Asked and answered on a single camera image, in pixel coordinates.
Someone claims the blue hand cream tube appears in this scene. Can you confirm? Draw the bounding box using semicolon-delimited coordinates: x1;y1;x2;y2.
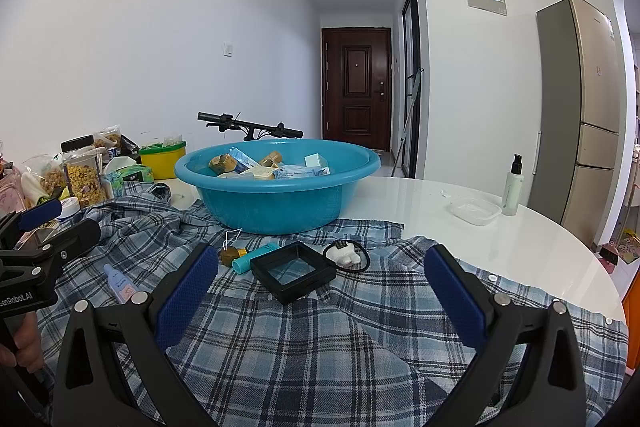
102;263;141;305

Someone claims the clear snack bag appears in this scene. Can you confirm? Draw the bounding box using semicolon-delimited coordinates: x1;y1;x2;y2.
92;124;123;158

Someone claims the beige refrigerator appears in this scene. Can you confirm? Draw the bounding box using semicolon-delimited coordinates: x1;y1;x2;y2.
527;0;640;233

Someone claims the blue plastic basin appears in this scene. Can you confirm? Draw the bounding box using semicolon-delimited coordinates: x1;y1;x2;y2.
174;139;382;236

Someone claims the teal tube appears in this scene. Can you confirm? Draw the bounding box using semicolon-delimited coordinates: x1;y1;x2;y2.
231;243;282;275

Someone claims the olive pendant with string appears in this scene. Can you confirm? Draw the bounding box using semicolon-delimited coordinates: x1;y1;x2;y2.
218;229;248;269

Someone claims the blue and white carton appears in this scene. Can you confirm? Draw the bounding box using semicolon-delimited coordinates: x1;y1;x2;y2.
229;148;261;172

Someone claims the black bicycle handlebar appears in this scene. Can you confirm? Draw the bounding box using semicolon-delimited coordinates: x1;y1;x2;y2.
196;111;304;142

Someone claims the green pump lotion bottle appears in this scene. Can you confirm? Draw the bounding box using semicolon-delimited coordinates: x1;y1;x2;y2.
501;153;526;217

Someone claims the brown door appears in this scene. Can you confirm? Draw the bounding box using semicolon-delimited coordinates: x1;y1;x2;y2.
321;27;392;152

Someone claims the person's left hand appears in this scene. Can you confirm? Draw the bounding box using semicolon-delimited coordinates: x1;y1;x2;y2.
0;312;46;370

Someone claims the clear plastic container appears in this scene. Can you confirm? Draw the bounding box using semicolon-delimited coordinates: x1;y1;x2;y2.
448;197;502;227

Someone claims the black hair tie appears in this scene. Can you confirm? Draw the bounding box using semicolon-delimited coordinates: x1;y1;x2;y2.
321;239;372;274

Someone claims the cereal jar with black lid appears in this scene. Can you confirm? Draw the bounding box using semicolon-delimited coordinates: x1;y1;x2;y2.
61;135;113;208

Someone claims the black framed glass door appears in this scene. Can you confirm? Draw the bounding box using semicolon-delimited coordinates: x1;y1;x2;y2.
401;0;425;180

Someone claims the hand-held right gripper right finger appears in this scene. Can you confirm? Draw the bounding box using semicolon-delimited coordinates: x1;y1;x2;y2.
423;243;587;427

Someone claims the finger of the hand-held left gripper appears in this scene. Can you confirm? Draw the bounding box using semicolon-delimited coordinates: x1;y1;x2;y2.
0;199;63;250
0;219;102;275

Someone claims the orange object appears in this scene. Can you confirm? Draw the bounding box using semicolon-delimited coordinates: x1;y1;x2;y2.
625;277;640;378

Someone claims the black square frame box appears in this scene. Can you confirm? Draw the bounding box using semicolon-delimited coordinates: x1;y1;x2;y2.
249;241;337;306

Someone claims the white jar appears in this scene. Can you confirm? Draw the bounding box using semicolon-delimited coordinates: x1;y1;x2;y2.
56;197;82;223

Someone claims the green tissue box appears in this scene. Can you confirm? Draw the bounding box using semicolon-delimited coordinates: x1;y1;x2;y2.
107;163;155;198

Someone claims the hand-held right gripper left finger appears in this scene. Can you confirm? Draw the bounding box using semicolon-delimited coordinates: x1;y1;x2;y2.
51;242;220;427

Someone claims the bag of yellow snacks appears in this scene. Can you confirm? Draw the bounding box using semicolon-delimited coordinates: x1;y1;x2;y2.
20;154;68;202

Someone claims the pale blue packet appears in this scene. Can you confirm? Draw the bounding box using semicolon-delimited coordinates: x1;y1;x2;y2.
274;164;332;180

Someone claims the white toy figure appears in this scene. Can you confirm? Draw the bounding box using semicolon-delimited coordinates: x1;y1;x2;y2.
322;241;364;269

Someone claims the yellow tub with green lid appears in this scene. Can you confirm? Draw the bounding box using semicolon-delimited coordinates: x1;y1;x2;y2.
139;140;187;180

